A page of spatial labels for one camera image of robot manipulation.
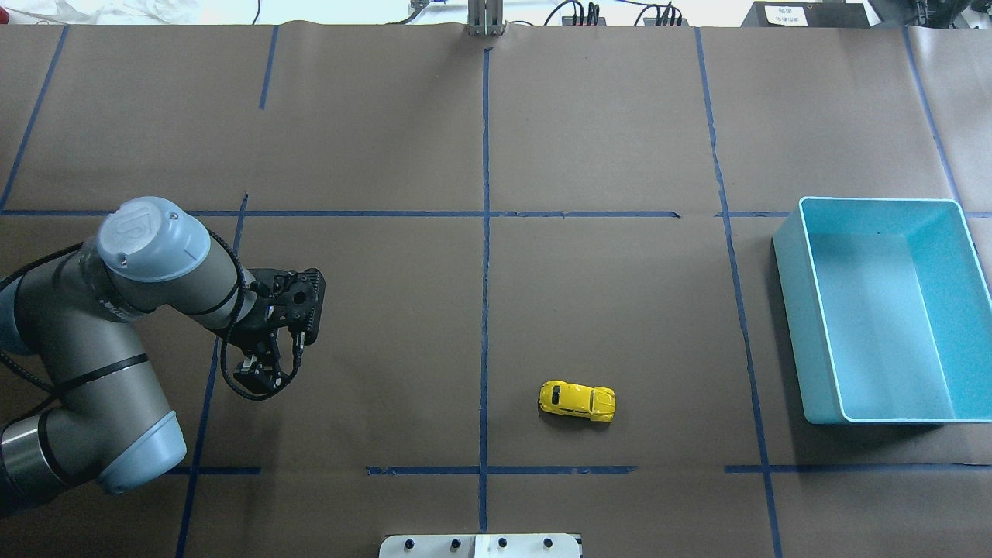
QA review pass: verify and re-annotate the crumpled white plastic wrap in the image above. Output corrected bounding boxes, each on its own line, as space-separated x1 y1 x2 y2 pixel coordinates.
1 1 203 26

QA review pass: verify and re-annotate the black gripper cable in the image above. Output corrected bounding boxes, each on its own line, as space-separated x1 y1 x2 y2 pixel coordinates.
219 325 305 402

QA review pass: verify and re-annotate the aluminium frame post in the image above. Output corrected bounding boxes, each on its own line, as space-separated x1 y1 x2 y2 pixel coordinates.
467 0 505 36

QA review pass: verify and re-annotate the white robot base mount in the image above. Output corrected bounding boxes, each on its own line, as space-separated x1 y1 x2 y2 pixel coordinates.
378 532 584 557

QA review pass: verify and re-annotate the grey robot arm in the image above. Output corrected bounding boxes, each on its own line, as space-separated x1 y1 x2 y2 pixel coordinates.
1 195 326 517

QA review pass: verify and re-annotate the yellow beetle toy car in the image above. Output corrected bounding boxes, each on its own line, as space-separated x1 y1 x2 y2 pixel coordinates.
538 379 616 424

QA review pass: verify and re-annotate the black device with label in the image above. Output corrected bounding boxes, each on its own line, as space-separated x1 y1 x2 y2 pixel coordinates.
740 1 871 29

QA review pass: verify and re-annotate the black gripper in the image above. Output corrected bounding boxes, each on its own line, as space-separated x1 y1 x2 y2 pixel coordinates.
228 268 326 390

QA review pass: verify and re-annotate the light blue plastic bin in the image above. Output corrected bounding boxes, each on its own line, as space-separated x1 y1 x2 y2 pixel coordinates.
773 195 991 425

